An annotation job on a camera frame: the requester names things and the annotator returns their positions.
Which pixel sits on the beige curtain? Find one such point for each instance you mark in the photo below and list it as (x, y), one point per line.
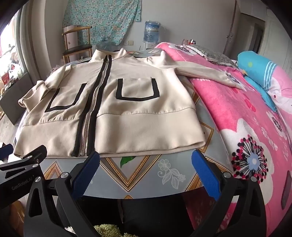
(33, 41)

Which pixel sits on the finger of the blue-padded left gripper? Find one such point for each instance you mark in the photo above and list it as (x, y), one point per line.
(5, 151)

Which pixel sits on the blue water jug on dispenser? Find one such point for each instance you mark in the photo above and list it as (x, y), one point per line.
(151, 32)

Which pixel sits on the grey sequin cushion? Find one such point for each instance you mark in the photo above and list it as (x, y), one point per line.
(212, 56)

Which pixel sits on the cream zip jacket black trim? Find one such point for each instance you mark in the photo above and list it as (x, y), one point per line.
(117, 105)

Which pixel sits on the patterned grey table cover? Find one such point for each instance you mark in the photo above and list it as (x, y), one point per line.
(150, 175)

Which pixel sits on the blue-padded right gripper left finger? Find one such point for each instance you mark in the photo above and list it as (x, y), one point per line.
(71, 186)

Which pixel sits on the teal floral hanging cloth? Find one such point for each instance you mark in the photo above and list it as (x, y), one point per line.
(110, 20)

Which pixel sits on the dark grey low cabinet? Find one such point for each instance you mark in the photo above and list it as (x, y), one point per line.
(9, 101)

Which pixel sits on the wooden chair black seat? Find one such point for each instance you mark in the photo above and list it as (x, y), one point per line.
(77, 48)

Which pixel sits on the pink floral blanket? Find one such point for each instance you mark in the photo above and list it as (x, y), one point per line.
(255, 136)

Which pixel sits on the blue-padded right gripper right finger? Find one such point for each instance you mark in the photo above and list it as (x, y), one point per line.
(249, 216)

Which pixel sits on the blue and pink pillow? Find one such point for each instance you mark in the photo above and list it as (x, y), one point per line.
(269, 79)

